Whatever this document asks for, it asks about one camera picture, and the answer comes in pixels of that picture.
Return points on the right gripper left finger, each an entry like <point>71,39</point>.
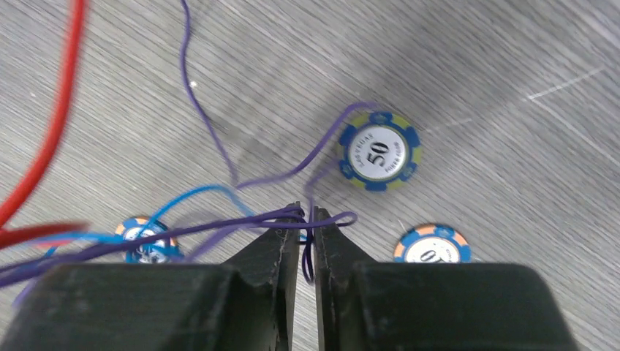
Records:
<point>245,303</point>

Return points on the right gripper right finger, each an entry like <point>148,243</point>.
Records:
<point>363,304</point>

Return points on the poker chip right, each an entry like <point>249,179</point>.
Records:
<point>432,243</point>

